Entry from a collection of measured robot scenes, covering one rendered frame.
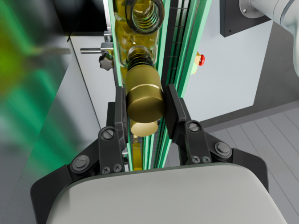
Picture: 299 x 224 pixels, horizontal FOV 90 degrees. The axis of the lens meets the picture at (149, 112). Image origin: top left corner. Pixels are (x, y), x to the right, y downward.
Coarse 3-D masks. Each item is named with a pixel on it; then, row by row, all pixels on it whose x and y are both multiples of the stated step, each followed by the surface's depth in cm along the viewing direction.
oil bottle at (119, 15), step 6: (114, 0) 15; (120, 0) 14; (144, 0) 17; (162, 0) 15; (114, 6) 15; (120, 6) 15; (138, 6) 17; (144, 6) 17; (114, 12) 16; (120, 12) 15; (120, 18) 16
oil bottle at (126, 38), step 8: (120, 24) 18; (120, 32) 17; (128, 32) 17; (120, 40) 18; (128, 40) 17; (136, 40) 17; (144, 40) 17; (152, 40) 18; (120, 48) 18; (128, 48) 18; (152, 48) 18; (120, 56) 19; (152, 56) 19; (120, 64) 20
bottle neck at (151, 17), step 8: (128, 0) 10; (136, 0) 10; (152, 0) 10; (160, 0) 10; (128, 8) 11; (152, 8) 13; (160, 8) 11; (128, 16) 11; (136, 16) 13; (144, 16) 14; (152, 16) 13; (160, 16) 11; (128, 24) 11; (136, 24) 12; (144, 24) 12; (152, 24) 12; (160, 24) 12; (136, 32) 12; (144, 32) 12; (152, 32) 12
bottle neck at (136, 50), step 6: (132, 48) 17; (138, 48) 17; (144, 48) 17; (132, 54) 16; (138, 54) 16; (144, 54) 16; (150, 54) 18; (132, 60) 16; (138, 60) 15; (144, 60) 15; (150, 60) 16; (132, 66) 15
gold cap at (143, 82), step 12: (132, 72) 14; (144, 72) 13; (156, 72) 14; (132, 84) 13; (144, 84) 12; (156, 84) 13; (132, 96) 12; (144, 96) 11; (156, 96) 11; (132, 108) 12; (144, 108) 12; (156, 108) 12; (144, 120) 13; (156, 120) 14
